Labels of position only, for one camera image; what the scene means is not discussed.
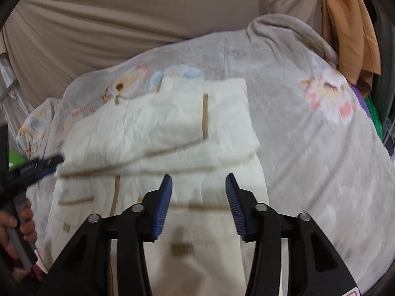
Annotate metal rack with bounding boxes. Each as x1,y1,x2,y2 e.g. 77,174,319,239
0,52,22,136

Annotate pink cloth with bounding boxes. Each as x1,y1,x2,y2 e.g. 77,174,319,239
31,262,47,282

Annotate person's left hand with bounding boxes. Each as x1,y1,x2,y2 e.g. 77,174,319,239
0,198,38,273

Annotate green plastic hangers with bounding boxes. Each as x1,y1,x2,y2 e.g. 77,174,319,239
364,94,385,140

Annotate cream quilted jacket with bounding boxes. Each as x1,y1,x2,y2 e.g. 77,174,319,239
43,76,270,296

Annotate beige fabric sheet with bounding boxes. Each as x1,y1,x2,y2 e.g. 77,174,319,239
1,0,328,107

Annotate grey floral printed blanket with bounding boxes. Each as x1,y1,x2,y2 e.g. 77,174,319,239
16,14,395,296

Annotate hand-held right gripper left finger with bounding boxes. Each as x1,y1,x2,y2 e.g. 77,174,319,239
38,174,173,296

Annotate orange cloth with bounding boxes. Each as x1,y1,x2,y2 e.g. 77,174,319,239
322,0,382,97

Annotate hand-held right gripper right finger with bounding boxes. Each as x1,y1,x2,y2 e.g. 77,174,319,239
225,173,360,296

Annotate purple plastic object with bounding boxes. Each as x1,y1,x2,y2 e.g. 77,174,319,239
352,85,371,118

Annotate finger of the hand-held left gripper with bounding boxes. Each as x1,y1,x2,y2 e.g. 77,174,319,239
5,155,65,192

